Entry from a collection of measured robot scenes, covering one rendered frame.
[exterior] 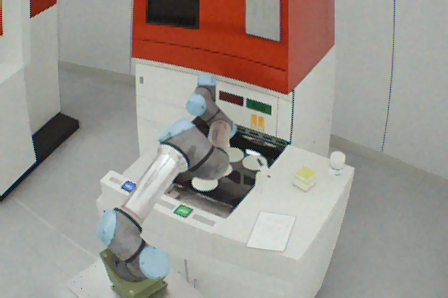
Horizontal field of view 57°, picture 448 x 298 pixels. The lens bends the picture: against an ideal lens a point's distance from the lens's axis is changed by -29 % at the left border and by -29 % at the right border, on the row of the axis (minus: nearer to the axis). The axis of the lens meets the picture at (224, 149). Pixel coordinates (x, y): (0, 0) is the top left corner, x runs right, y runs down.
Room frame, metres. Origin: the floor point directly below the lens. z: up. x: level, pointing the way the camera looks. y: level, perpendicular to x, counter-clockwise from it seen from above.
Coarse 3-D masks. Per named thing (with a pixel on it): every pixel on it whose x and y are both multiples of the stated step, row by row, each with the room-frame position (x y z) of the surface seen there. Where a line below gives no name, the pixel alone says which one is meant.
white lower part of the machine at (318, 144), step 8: (328, 112) 2.49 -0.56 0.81; (328, 120) 2.49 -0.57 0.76; (144, 128) 2.33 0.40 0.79; (152, 128) 2.30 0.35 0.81; (320, 128) 2.37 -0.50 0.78; (328, 128) 2.51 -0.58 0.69; (144, 136) 2.33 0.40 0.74; (152, 136) 2.30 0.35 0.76; (312, 136) 2.25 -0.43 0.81; (320, 136) 2.37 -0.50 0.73; (328, 136) 2.53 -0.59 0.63; (144, 144) 2.33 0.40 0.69; (152, 144) 2.30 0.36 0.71; (312, 144) 2.25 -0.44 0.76; (320, 144) 2.39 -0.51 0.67; (328, 144) 2.55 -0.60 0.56; (144, 152) 2.33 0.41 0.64; (312, 152) 2.27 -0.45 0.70; (320, 152) 2.41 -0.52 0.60
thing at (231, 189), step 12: (228, 144) 2.04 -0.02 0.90; (264, 156) 1.96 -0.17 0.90; (240, 168) 1.87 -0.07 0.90; (180, 180) 1.79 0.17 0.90; (192, 180) 1.79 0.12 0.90; (228, 180) 1.79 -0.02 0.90; (240, 180) 1.79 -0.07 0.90; (252, 180) 1.80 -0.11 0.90; (204, 192) 1.71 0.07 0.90; (216, 192) 1.72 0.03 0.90; (228, 192) 1.72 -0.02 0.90; (240, 192) 1.72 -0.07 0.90
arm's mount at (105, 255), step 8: (104, 256) 1.16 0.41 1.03; (104, 264) 1.16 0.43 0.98; (112, 272) 1.13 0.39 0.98; (112, 280) 1.15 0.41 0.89; (120, 280) 1.12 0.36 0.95; (144, 280) 1.17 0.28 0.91; (152, 280) 1.18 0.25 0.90; (160, 280) 1.21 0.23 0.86; (112, 288) 1.16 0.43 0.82; (120, 288) 1.12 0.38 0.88; (128, 288) 1.10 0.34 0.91; (136, 288) 1.12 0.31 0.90; (144, 288) 1.14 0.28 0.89; (152, 288) 1.18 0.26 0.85; (160, 288) 1.20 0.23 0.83; (128, 296) 1.09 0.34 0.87; (136, 296) 1.11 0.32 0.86; (144, 296) 1.14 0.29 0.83
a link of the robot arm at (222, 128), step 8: (208, 120) 1.83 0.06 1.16; (216, 120) 1.81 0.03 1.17; (224, 120) 1.81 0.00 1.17; (232, 120) 1.86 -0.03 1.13; (216, 128) 1.73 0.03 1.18; (224, 128) 1.74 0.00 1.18; (232, 128) 1.82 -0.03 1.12; (208, 136) 1.72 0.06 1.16; (216, 136) 1.66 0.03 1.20; (224, 136) 1.68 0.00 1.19; (232, 136) 1.81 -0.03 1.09; (216, 144) 1.59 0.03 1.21; (224, 144) 1.62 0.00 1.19; (216, 152) 1.47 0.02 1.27; (224, 152) 1.53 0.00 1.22; (208, 160) 1.43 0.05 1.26; (216, 160) 1.44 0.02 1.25; (224, 160) 1.48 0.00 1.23; (200, 168) 1.42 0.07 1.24; (208, 168) 1.42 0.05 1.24; (216, 168) 1.43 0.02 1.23; (224, 168) 1.47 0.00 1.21; (200, 176) 1.42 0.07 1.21; (208, 176) 1.42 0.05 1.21; (216, 176) 1.44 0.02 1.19
